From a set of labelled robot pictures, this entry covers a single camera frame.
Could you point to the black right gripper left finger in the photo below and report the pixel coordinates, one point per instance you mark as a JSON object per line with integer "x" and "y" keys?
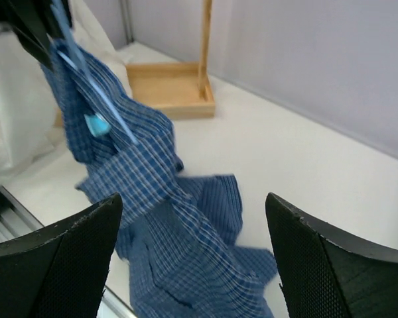
{"x": 60, "y": 270}

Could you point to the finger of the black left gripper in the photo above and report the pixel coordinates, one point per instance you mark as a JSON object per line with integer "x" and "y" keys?
{"x": 36, "y": 23}

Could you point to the wooden clothes rack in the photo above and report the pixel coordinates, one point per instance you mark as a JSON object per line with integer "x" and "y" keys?
{"x": 181, "y": 90}

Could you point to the blue plaid shirt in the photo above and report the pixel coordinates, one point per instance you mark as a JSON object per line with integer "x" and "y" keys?
{"x": 177, "y": 233}

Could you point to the light blue wire hanger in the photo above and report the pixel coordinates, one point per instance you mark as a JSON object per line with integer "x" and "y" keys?
{"x": 89, "y": 76}

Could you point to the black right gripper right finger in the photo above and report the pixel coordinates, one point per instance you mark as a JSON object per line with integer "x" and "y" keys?
{"x": 328, "y": 272}

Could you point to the white cloth garment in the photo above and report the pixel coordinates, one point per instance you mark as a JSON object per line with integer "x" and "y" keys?
{"x": 28, "y": 109}

